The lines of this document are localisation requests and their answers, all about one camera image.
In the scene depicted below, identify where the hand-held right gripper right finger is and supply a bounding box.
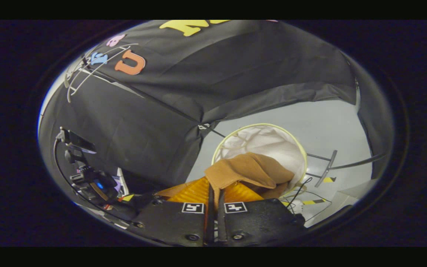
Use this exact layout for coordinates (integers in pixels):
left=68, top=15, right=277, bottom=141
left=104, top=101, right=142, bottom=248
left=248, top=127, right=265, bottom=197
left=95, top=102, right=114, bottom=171
left=216, top=182, right=306, bottom=247

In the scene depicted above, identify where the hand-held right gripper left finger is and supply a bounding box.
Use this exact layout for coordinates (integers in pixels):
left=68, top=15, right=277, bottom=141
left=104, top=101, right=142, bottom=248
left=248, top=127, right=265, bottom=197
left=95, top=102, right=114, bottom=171
left=131, top=177, right=215, bottom=247

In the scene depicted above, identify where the brown collared shirt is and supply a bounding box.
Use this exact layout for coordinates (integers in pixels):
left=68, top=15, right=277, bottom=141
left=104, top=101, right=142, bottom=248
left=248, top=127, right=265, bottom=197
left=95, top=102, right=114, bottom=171
left=156, top=152, right=295, bottom=203

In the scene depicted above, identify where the white laundry hamper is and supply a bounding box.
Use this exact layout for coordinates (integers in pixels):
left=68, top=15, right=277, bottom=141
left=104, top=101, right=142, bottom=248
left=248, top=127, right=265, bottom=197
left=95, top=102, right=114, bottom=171
left=211, top=123, right=308, bottom=194

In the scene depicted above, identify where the black clothes rack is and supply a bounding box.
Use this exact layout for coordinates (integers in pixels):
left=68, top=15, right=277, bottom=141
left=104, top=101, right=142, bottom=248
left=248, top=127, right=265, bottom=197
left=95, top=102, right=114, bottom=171
left=82, top=56, right=387, bottom=188

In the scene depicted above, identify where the black backdrop cloth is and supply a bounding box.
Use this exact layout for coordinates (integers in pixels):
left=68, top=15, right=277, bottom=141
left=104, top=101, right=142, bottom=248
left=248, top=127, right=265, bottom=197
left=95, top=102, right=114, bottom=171
left=39, top=20, right=394, bottom=194

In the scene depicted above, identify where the black floor cable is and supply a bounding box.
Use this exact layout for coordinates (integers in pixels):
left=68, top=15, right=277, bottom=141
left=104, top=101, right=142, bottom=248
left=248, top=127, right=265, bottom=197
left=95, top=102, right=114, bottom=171
left=285, top=177, right=313, bottom=209

